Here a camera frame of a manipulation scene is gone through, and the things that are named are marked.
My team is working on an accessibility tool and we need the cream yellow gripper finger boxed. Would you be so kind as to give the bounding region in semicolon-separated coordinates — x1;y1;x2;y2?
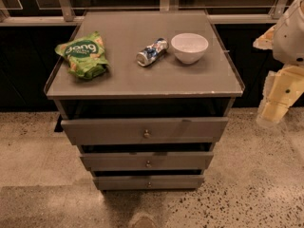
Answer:
253;26;276;50

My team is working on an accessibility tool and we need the grey top drawer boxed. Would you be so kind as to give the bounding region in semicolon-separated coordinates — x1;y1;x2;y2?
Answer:
62;117;228;145

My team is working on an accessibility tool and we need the grey drawer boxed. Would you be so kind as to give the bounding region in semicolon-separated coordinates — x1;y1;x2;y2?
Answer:
62;117;228;145
94;175;204;190
81;152;213;171

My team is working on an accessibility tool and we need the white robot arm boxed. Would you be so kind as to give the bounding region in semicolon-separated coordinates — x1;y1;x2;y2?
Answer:
253;0;304;127

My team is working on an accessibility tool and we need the grey drawer cabinet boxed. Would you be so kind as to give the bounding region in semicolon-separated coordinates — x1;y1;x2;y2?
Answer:
45;11;244;180

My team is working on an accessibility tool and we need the grey middle drawer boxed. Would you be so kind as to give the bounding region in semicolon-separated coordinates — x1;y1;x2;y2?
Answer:
81;152;213;171

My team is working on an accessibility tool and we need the grey bottom drawer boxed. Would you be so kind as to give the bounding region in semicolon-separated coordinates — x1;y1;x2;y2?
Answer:
94;175;204;190

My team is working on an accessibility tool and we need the white bowl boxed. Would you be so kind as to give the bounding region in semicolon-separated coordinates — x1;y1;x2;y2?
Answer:
171;33;209;64

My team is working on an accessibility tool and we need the blue white soda can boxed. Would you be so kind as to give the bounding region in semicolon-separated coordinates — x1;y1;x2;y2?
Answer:
136;38;169;67

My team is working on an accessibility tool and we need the green chip bag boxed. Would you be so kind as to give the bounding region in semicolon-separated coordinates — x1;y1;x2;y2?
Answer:
55;31;108;80

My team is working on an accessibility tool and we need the metal railing frame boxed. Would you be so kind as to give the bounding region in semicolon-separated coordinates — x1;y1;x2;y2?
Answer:
0;0;294;26

